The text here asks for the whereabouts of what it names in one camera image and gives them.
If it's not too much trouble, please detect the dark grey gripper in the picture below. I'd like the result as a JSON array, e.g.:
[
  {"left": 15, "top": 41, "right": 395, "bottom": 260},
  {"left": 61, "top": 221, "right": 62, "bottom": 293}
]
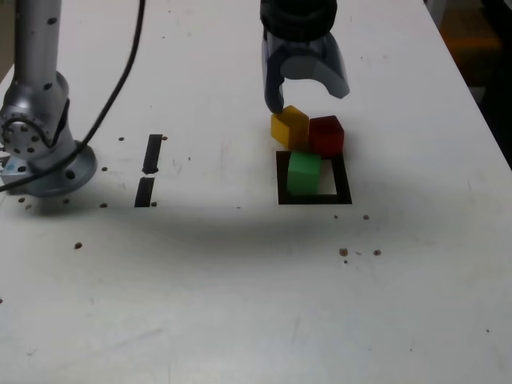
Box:
[{"left": 260, "top": 33, "right": 351, "bottom": 114}]

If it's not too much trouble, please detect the yellow cube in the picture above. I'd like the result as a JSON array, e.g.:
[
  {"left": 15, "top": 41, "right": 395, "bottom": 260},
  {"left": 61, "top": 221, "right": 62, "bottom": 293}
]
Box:
[{"left": 270, "top": 105, "right": 310, "bottom": 148}]

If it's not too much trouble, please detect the red cube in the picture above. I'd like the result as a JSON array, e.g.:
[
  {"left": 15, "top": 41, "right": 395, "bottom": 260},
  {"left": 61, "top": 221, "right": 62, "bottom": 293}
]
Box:
[{"left": 308, "top": 114, "right": 346, "bottom": 157}]

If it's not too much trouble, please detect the green cube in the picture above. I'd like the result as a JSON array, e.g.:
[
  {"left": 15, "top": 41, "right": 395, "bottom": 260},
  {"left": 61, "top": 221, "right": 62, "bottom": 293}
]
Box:
[{"left": 286, "top": 150, "right": 322, "bottom": 196}]

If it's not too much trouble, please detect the black tape square outline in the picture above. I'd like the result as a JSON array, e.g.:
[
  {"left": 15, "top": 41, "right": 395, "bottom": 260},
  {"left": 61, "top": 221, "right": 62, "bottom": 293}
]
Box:
[{"left": 275, "top": 150, "right": 353, "bottom": 206}]

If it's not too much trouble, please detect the black tape strip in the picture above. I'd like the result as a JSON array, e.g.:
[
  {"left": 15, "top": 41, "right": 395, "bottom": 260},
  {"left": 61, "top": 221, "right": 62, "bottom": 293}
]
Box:
[{"left": 134, "top": 134, "right": 164, "bottom": 208}]

